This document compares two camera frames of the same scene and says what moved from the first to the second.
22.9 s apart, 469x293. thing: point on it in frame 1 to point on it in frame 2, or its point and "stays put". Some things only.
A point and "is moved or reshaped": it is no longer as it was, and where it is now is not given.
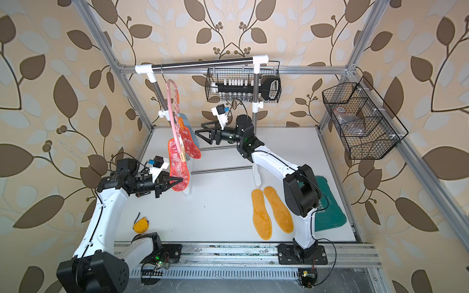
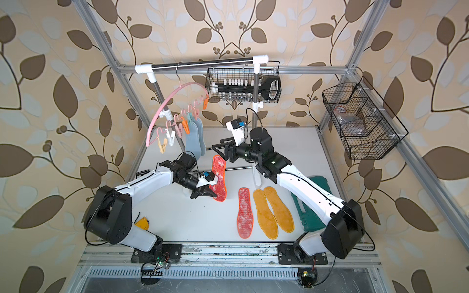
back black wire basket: [236, 84] stays put
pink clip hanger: [180, 143] is moved or reshaped
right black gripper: [209, 140] to [230, 146]
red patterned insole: [190, 146] to [218, 166]
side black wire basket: [365, 126] stays put
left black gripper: [169, 181] to [203, 193]
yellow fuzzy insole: [261, 222] is moved or reshaped
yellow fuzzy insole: [283, 218] stays put
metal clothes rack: [255, 62] stays put
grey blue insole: [185, 122] to [192, 140]
